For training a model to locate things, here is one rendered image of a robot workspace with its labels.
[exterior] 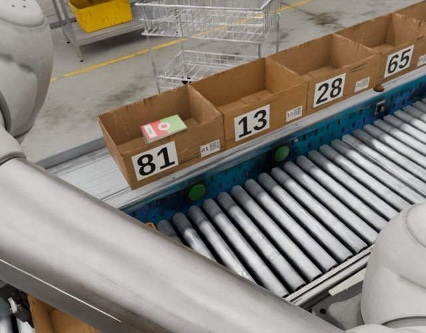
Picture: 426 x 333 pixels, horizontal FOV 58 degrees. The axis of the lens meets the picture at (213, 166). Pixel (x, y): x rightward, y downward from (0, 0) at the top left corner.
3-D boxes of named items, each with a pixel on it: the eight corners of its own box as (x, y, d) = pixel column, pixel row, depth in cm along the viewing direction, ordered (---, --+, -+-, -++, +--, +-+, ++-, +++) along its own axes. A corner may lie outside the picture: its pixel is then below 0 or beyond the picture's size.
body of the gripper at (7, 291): (-19, 270, 93) (-2, 291, 100) (-17, 296, 88) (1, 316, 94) (12, 256, 96) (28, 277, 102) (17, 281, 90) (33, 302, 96)
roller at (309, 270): (313, 291, 120) (315, 282, 117) (228, 194, 156) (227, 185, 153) (325, 283, 121) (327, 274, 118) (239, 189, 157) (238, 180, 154)
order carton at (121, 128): (131, 191, 136) (120, 154, 125) (108, 150, 156) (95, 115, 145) (226, 151, 148) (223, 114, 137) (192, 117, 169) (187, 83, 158)
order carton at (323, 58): (305, 117, 161) (308, 80, 150) (265, 89, 181) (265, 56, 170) (374, 88, 173) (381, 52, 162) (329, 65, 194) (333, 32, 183)
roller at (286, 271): (297, 301, 118) (298, 292, 115) (214, 201, 154) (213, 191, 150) (309, 293, 119) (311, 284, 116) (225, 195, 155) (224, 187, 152)
